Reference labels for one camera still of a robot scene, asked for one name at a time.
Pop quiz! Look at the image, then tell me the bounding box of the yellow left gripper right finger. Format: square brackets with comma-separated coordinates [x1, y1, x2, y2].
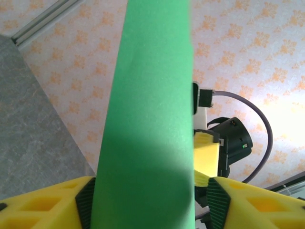
[206, 176, 305, 229]

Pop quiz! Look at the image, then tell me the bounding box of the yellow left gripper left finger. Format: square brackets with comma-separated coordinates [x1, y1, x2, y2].
[0, 176, 97, 229]

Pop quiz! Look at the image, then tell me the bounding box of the aluminium frame post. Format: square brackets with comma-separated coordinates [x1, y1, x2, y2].
[10, 0, 84, 49]
[268, 171, 305, 199]

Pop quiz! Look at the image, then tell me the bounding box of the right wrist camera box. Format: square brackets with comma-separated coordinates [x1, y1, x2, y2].
[192, 81, 208, 131]

